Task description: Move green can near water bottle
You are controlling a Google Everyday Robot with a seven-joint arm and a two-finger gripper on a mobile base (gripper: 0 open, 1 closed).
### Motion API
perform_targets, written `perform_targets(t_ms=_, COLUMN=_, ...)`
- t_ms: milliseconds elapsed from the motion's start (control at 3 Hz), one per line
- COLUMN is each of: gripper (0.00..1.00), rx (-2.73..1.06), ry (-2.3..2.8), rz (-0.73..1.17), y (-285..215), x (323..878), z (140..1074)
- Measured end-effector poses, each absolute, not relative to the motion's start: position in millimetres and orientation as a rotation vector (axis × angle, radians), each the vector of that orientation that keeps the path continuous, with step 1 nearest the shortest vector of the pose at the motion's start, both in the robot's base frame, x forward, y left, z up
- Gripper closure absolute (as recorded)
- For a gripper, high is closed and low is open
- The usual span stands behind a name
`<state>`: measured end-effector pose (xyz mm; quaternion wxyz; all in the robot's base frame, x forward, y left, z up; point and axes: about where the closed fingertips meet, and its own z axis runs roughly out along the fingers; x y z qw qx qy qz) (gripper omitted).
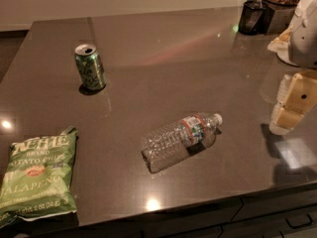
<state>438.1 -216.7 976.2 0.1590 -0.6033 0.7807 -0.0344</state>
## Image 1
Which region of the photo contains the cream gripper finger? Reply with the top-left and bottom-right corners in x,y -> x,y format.
269,70 -> 317,135
267,28 -> 291,53

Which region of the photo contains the clear plastic water bottle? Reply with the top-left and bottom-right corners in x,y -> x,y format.
141,112 -> 223,174

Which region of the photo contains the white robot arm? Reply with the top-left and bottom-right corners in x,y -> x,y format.
267,0 -> 317,135

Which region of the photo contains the green jalapeno chips bag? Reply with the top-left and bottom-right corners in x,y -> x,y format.
0,127 -> 78,228

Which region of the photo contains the dark box under jar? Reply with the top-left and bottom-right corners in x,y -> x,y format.
249,0 -> 295,35

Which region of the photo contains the black mesh cup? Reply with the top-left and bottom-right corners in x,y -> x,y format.
238,1 -> 266,36

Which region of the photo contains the green soda can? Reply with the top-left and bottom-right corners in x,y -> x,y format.
74,44 -> 106,91

